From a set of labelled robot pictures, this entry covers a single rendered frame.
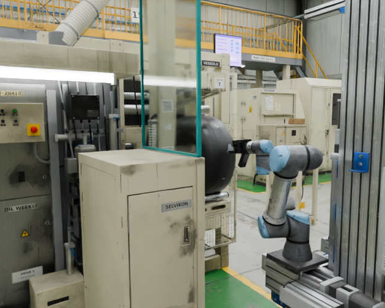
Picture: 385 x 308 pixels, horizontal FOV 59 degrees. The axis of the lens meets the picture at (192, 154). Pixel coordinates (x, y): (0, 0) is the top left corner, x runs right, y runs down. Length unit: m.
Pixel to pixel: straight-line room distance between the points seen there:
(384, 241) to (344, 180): 0.32
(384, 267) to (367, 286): 0.18
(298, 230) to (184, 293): 0.64
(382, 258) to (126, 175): 1.14
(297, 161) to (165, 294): 0.80
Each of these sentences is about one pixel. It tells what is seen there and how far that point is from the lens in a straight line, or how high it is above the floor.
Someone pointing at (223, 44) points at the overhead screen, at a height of 2.69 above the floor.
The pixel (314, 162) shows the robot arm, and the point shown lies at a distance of 1.58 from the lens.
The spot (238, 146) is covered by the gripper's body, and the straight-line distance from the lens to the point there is 2.05.
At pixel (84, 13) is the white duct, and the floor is 2.06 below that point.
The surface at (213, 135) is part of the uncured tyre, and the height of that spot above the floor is 1.33.
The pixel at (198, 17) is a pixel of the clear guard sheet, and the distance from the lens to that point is 1.54.
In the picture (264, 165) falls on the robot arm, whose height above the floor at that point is 1.17.
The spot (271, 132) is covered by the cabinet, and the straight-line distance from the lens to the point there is 6.85.
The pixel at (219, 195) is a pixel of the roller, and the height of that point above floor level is 0.91.
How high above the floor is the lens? 1.45
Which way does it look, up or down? 7 degrees down
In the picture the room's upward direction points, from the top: straight up
